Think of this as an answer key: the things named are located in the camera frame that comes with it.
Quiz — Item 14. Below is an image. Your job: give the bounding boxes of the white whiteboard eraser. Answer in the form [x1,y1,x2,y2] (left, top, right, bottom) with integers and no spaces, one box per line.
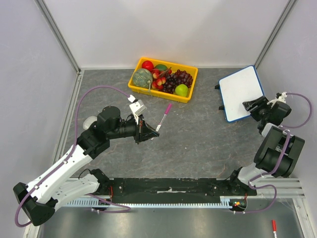
[83,116,97,130]

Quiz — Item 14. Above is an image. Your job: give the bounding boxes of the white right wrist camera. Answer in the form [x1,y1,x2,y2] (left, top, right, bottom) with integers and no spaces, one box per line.
[267,92,287,107]

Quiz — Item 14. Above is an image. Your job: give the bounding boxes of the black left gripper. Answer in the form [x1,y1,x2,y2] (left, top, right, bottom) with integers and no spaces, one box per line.
[108,113,159,144]

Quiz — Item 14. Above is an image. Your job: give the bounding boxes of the red apple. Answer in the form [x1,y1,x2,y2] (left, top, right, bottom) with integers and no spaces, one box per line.
[141,60,154,71]

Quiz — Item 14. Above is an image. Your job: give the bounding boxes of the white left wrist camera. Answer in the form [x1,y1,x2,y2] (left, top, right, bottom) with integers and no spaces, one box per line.
[128,94,147,124]

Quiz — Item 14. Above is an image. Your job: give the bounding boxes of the dark purple grape bunch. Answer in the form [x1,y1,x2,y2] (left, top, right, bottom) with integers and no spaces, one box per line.
[162,69,193,94]

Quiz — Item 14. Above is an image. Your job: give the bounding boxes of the green netted melon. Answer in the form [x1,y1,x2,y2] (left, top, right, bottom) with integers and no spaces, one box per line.
[132,68,153,88]

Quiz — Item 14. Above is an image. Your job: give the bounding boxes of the red cherries cluster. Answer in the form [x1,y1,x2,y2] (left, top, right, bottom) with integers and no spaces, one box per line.
[151,68,172,91]

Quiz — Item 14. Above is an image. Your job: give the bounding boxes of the red marker pen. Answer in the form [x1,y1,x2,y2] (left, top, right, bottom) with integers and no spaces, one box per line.
[272,220,277,238]

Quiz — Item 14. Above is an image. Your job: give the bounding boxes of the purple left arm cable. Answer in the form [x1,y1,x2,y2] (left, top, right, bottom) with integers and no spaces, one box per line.
[15,85,136,228]

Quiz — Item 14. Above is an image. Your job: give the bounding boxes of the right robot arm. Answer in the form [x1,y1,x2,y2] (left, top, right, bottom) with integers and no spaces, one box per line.
[226,92,305,195]

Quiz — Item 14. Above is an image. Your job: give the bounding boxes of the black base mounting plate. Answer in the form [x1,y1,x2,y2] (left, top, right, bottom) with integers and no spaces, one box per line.
[108,178,257,205]

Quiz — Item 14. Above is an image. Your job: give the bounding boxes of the light blue cable duct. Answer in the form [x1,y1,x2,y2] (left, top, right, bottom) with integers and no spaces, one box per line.
[65,196,242,209]

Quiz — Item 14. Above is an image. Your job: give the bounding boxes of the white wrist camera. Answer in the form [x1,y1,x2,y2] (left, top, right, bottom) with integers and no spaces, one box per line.
[128,94,147,124]
[267,92,287,107]

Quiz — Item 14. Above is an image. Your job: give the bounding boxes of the green mango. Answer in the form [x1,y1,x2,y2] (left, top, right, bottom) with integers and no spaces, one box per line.
[155,64,167,71]

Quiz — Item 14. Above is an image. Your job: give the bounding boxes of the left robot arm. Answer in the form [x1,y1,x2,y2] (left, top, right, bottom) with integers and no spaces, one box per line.
[13,106,159,227]

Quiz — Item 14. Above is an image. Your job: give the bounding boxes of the yellow plastic fruit tray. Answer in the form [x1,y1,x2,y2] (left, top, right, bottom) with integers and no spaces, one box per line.
[128,58,198,103]

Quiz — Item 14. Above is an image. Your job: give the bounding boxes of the green pear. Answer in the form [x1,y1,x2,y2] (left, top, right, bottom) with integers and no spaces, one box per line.
[174,84,188,97]

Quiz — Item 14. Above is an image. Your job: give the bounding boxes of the blue framed whiteboard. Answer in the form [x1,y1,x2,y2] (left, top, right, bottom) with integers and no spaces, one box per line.
[214,65,264,122]

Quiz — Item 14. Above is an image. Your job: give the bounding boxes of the purple capped whiteboard marker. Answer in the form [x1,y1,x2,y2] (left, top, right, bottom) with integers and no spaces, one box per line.
[156,103,172,131]

